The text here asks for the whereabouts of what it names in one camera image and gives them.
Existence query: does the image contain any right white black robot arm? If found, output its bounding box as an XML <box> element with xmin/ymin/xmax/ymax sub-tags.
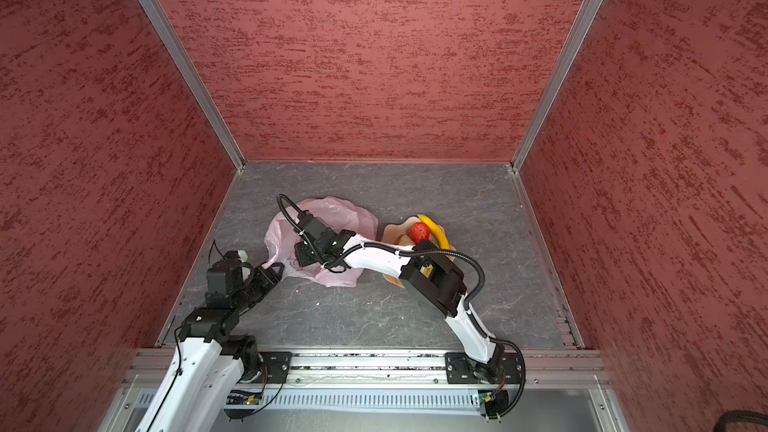
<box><xmin>284</xmin><ymin>210</ymin><xmax>503</xmax><ymax>384</ymax></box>

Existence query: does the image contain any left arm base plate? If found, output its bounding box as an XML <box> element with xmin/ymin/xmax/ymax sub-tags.
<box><xmin>251</xmin><ymin>351</ymin><xmax>294</xmax><ymax>385</ymax></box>

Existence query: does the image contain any red fake fruit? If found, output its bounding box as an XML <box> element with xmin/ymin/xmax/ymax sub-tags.
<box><xmin>409</xmin><ymin>222</ymin><xmax>431</xmax><ymax>244</ymax></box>

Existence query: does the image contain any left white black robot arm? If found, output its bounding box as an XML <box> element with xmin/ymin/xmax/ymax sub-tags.
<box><xmin>136</xmin><ymin>251</ymin><xmax>293</xmax><ymax>431</ymax></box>

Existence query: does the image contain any small circuit board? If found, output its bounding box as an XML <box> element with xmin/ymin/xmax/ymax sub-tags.
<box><xmin>225</xmin><ymin>390</ymin><xmax>264</xmax><ymax>406</ymax></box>
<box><xmin>474</xmin><ymin>390</ymin><xmax>509</xmax><ymax>420</ymax></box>

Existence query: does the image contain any white slotted cable duct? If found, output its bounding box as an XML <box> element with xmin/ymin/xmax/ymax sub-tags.
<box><xmin>137</xmin><ymin>388</ymin><xmax>499</xmax><ymax>416</ymax></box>

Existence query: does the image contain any yellow fake banana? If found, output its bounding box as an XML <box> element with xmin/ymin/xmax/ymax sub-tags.
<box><xmin>417</xmin><ymin>214</ymin><xmax>451</xmax><ymax>250</ymax></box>

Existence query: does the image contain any right aluminium corner post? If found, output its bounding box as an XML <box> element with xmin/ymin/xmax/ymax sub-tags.
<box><xmin>511</xmin><ymin>0</ymin><xmax>604</xmax><ymax>174</ymax></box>

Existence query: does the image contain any right small circuit board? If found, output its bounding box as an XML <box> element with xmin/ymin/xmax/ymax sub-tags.
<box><xmin>474</xmin><ymin>390</ymin><xmax>509</xmax><ymax>420</ymax></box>

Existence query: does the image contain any left small circuit board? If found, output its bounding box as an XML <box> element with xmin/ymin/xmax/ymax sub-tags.
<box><xmin>225</xmin><ymin>390</ymin><xmax>264</xmax><ymax>406</ymax></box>

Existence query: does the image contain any aluminium front rail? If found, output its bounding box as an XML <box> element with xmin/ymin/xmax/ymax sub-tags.
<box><xmin>122</xmin><ymin>347</ymin><xmax>610</xmax><ymax>390</ymax></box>

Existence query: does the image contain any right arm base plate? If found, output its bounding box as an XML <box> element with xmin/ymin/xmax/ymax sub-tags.
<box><xmin>444</xmin><ymin>348</ymin><xmax>525</xmax><ymax>385</ymax></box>

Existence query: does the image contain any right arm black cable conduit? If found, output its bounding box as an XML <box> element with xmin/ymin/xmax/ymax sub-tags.
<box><xmin>276</xmin><ymin>193</ymin><xmax>486</xmax><ymax>313</ymax></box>

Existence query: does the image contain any black cable bottom right corner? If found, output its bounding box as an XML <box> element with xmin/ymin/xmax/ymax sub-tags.
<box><xmin>712</xmin><ymin>409</ymin><xmax>768</xmax><ymax>432</ymax></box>

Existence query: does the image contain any aluminium corner post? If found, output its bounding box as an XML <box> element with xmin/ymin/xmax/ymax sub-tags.
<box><xmin>511</xmin><ymin>0</ymin><xmax>604</xmax><ymax>174</ymax></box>
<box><xmin>138</xmin><ymin>0</ymin><xmax>247</xmax><ymax>174</ymax></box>

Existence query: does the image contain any pink plastic bag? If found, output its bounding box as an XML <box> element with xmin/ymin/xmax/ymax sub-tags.
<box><xmin>262</xmin><ymin>196</ymin><xmax>379</xmax><ymax>288</ymax></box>

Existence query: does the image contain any left aluminium corner post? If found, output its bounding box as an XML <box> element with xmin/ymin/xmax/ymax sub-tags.
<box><xmin>138</xmin><ymin>0</ymin><xmax>247</xmax><ymax>174</ymax></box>

